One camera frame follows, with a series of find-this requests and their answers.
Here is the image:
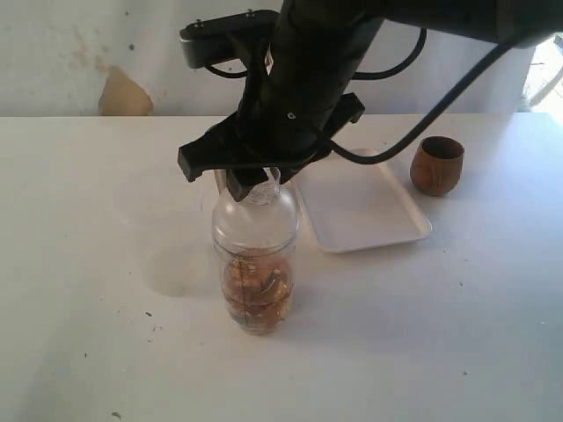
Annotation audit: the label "translucent plastic pot container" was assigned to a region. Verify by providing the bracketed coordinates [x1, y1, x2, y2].
[114, 168, 215, 297]

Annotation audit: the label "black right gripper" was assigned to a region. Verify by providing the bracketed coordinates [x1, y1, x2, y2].
[177, 91, 367, 203]

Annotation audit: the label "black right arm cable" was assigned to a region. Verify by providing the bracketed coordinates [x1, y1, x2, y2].
[325, 30, 529, 166]

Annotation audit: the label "stainless steel cup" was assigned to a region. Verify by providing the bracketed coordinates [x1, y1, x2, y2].
[214, 169, 227, 194]

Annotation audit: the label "clear plastic shaker cup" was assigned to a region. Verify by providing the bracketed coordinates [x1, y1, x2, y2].
[212, 228, 298, 335]

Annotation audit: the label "brown food pieces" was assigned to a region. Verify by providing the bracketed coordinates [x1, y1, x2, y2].
[222, 258, 294, 327]

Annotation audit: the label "brown wooden cup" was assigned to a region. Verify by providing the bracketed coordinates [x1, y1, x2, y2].
[410, 136, 464, 197]

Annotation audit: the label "clear plastic dome lid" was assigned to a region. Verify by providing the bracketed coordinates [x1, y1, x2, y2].
[211, 168, 299, 251]

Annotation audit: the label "white rectangular tray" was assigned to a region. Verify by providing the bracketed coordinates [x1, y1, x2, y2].
[294, 153, 432, 254]

